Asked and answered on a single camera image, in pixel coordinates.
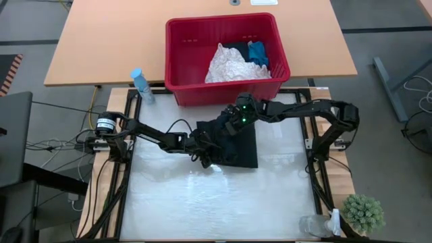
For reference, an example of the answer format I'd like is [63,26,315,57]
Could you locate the grey metal desk leg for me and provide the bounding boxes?
[373,57,432,123]

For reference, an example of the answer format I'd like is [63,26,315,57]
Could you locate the black metal table frame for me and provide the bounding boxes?
[79,86,372,243]

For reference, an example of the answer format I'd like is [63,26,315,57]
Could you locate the black looped floor cable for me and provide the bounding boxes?
[400,111,432,156]

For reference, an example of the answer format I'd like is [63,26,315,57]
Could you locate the dark denim jeans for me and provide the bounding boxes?
[196,113,259,169]

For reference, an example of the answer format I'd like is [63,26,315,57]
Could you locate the blue garment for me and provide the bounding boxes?
[248,40,270,68]

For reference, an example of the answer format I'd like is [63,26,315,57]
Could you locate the blue air freshener spray bottle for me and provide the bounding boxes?
[130,68,156,105]

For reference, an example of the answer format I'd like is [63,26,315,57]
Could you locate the thin black floor cable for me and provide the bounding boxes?
[32,100,106,115]

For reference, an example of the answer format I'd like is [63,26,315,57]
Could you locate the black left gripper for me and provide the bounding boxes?
[184,130,217,169]

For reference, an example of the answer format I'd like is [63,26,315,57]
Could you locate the dark navy garment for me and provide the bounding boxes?
[223,41,251,62]

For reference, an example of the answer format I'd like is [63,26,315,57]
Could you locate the white garment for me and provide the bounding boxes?
[205,43,273,84]

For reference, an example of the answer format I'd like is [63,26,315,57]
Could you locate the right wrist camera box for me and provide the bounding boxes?
[235,93,257,115]

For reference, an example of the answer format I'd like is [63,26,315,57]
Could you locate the small green potted plant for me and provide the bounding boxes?
[342,194,386,236]

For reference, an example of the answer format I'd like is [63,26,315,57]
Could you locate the grey cable bundle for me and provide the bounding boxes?
[25,136,99,153]

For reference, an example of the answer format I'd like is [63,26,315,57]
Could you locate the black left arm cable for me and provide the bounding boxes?
[165,118,194,136]

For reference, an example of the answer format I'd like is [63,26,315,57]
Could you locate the black side desk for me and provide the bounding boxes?
[0,163,88,243]

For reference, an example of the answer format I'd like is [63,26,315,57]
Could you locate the white floor cable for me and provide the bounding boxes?
[403,74,432,114]

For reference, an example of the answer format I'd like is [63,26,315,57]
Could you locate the clear spray bottle white trigger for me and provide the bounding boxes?
[298,209,341,238]

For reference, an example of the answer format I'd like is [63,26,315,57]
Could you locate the red plastic laundry bin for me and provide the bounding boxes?
[164,12,292,107]

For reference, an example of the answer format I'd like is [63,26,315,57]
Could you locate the black computer mouse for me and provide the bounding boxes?
[0,226,23,243]

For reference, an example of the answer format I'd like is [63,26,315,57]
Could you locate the orange wooden desk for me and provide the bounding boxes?
[43,0,358,87]
[416,0,432,20]

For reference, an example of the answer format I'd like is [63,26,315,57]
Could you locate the yellow floor cable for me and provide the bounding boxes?
[88,86,99,131]

